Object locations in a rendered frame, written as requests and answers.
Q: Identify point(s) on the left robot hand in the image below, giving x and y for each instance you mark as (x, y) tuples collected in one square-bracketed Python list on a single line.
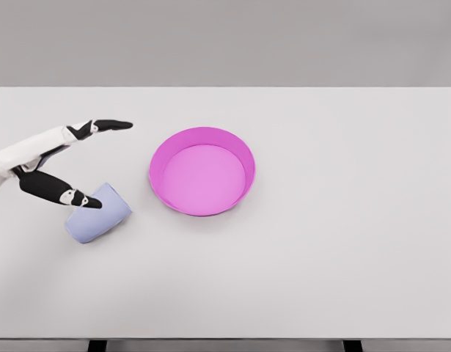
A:
[(38, 141)]

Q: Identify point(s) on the pale blue cup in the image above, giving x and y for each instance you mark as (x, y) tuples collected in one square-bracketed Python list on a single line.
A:
[(100, 220)]

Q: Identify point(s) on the pink plate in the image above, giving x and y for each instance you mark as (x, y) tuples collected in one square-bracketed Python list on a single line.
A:
[(203, 176)]

